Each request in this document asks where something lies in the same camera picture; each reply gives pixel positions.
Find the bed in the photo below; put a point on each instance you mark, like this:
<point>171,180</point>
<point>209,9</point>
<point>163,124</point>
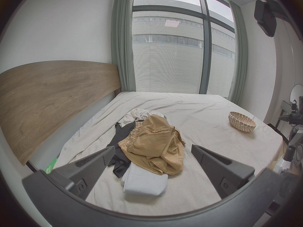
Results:
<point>201,117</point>

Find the grey-green curtain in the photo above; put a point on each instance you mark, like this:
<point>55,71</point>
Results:
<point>123,44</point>
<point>240,55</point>

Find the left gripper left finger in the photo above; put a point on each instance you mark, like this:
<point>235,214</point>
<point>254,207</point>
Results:
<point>90,171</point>

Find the white garment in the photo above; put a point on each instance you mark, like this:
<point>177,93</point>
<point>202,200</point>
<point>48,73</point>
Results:
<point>132,117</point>

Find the green printed packet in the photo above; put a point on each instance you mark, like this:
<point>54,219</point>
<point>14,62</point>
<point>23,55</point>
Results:
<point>52,165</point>

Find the tan shorts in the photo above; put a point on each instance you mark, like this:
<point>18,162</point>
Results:
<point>156,145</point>

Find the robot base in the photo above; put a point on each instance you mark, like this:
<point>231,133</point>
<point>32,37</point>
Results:
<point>284,168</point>

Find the pale grey garment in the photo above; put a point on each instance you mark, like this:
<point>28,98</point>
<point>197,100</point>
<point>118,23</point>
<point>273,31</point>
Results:
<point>144,183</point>

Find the black garment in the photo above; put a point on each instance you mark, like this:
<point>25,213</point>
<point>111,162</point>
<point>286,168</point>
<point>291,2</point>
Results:
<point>120,138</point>

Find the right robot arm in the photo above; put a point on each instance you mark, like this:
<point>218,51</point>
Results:
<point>290,148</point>

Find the round woven basket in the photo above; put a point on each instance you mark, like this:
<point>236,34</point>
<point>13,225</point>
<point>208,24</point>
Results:
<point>241,122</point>

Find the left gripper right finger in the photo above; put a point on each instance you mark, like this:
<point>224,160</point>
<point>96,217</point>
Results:
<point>220,171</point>

